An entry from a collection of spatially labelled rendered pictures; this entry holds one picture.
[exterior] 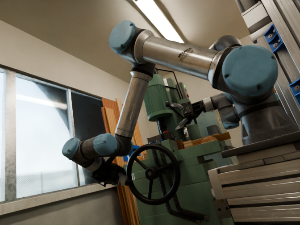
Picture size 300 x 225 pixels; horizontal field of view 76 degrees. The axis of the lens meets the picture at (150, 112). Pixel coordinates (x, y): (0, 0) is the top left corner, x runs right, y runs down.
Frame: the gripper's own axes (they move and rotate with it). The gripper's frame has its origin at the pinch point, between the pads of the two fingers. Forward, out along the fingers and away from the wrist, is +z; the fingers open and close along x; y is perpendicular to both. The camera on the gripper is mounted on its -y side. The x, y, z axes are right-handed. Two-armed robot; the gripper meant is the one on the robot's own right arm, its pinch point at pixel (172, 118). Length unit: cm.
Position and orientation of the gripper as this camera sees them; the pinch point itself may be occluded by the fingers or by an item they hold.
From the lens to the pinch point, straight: 115.3
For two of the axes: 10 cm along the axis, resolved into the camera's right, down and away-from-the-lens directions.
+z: -8.8, 3.1, 3.5
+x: 1.9, 9.2, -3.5
